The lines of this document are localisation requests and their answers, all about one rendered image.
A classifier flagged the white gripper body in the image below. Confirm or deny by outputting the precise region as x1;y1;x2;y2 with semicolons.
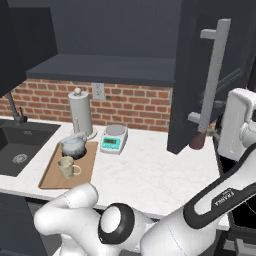
217;87;256;162

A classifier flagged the beige ceramic mug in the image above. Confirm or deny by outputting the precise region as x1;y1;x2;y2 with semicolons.
56;156;83;181

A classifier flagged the brown wooden tray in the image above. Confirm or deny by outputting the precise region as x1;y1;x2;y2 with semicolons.
37;140;100;191

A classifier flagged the brown round jar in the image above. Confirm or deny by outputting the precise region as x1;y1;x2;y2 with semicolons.
189;130;210;151

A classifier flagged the teal and white kitchen scale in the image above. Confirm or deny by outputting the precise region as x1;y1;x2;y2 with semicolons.
99;124;129;155

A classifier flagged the white paper towel roll holder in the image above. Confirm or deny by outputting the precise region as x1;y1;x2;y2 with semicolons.
67;87;98;140

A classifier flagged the dark sink basin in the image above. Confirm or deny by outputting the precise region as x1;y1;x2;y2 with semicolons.
0;119;62;178

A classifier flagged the dark metal tap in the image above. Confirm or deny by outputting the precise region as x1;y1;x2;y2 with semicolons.
6;92;29;127

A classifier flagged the dark base cupboard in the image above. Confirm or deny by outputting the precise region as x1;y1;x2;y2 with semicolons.
0;191;49;256

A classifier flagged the grey bar door handle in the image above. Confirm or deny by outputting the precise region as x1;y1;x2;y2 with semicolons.
187;18;232;135

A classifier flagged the dark cabinet door with handle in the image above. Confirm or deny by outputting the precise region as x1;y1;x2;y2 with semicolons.
166;0;256;155

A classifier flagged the dark open wall cabinet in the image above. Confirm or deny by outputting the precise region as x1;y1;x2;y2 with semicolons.
6;0;183;88

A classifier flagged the white wall socket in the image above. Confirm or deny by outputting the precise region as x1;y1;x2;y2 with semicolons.
91;82;106;101

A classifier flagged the dark cabinet door without handle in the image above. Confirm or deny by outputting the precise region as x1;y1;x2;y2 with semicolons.
0;0;59;99

